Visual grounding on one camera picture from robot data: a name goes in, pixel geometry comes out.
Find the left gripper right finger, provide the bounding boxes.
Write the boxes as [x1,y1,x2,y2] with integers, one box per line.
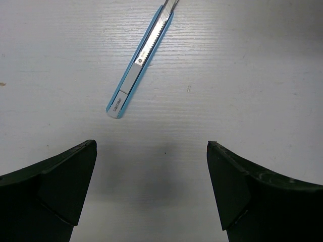
[207,141,322,241]

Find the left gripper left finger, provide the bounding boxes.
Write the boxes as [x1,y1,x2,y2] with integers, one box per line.
[1,140,97,241]

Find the blue utility knife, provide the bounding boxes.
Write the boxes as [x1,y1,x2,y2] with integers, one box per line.
[106,1,178,119]

